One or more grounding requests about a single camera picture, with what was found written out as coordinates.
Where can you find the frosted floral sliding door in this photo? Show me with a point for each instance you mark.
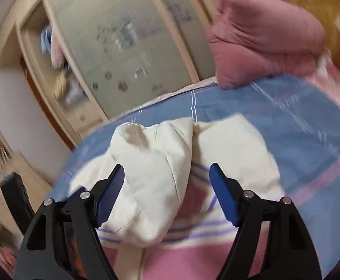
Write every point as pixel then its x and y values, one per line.
pixel 184 3
pixel 114 49

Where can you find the wooden headboard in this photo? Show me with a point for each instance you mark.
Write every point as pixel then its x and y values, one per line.
pixel 339 35

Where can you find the white and pink hooded jacket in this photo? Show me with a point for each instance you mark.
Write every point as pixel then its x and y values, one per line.
pixel 158 157

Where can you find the blue hanging clothes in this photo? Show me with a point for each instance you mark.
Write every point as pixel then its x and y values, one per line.
pixel 45 40

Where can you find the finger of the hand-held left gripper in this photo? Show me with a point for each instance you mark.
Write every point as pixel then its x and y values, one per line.
pixel 77 192

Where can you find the beige wardrobe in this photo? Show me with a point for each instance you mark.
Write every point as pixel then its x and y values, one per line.
pixel 105 49

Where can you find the yellow cloth bag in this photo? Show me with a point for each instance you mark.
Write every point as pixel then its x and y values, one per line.
pixel 60 84

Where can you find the pink patterned pillow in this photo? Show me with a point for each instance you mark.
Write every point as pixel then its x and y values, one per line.
pixel 336 84

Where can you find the blue plaid bed sheet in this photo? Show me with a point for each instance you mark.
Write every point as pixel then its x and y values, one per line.
pixel 304 122

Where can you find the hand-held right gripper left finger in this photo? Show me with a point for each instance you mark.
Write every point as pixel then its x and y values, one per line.
pixel 111 192

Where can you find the pink puffy hanging coat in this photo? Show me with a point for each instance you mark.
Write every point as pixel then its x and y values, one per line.
pixel 57 52

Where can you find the pink folded quilt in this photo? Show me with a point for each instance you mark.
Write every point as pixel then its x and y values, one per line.
pixel 260 40

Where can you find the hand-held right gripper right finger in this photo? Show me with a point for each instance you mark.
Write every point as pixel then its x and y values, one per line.
pixel 223 198

